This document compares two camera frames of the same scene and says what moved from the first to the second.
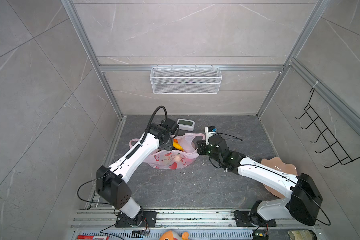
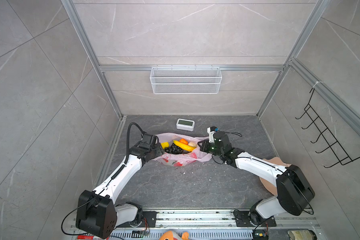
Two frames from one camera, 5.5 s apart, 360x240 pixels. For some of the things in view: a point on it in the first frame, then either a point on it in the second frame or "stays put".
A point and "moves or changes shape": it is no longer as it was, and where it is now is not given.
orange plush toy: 172,235 stays put
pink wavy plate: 275,163 stays put
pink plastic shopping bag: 174,159 moves or changes shape
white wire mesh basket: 185,80 stays put
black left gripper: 170,146 to 158,148
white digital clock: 186,124 stays put
